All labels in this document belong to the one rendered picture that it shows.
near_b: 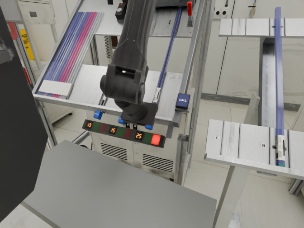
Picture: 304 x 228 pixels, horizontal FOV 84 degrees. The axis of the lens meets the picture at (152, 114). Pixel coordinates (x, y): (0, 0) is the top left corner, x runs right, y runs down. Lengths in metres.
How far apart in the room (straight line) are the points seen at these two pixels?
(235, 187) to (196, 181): 0.54
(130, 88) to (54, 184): 0.40
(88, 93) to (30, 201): 0.42
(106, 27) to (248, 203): 1.34
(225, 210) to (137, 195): 0.57
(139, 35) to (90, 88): 0.49
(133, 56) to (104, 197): 0.38
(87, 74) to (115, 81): 0.51
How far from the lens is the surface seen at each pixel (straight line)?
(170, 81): 0.67
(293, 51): 2.61
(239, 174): 0.81
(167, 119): 0.58
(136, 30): 0.34
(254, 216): 1.33
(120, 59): 0.34
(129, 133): 0.64
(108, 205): 0.52
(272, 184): 1.57
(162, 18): 0.89
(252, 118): 0.65
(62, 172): 0.64
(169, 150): 1.09
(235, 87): 2.60
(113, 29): 0.94
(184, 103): 0.57
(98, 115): 0.69
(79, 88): 0.82
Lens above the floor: 1.03
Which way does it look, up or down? 29 degrees down
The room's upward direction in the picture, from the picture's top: straight up
